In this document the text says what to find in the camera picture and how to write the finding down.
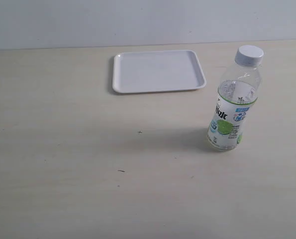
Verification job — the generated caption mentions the clear plastic drink bottle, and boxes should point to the clear plastic drink bottle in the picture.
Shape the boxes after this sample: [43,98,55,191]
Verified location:
[207,59,263,153]

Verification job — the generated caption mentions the white bottle cap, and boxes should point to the white bottle cap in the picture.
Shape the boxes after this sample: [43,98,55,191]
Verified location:
[235,45,264,67]

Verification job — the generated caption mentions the white plastic tray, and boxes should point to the white plastic tray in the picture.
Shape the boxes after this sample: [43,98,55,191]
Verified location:
[112,50,206,94]

